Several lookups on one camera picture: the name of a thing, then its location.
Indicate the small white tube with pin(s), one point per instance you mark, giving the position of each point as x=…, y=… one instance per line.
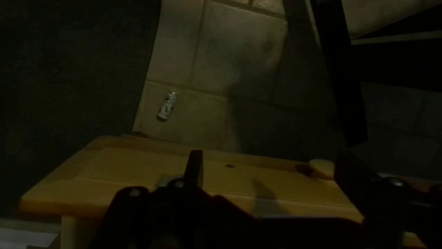
x=167, y=106

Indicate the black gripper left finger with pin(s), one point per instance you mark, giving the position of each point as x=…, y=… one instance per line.
x=126, y=217

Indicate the wooden pine dresser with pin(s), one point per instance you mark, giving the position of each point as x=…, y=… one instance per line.
x=138, y=171

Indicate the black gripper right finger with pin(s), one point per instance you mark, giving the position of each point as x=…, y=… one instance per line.
x=395, y=212

